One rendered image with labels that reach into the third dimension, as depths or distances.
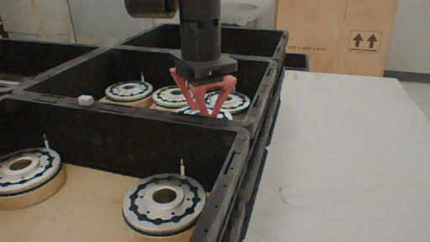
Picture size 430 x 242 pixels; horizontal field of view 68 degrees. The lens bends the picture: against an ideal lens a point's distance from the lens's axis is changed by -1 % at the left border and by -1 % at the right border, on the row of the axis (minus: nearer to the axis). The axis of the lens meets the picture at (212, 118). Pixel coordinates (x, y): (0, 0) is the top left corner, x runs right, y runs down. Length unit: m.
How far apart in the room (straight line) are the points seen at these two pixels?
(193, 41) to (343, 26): 2.85
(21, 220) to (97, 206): 0.09
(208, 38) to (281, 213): 0.35
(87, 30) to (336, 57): 2.74
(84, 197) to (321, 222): 0.40
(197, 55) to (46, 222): 0.29
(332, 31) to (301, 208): 2.70
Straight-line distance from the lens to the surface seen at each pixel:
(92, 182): 0.51
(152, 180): 0.44
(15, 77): 1.02
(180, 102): 0.65
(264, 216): 0.62
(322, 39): 3.23
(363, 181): 0.76
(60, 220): 0.46
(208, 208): 0.29
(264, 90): 0.53
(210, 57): 0.45
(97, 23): 3.99
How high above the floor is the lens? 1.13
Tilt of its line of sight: 28 degrees down
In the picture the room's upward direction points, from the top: straight up
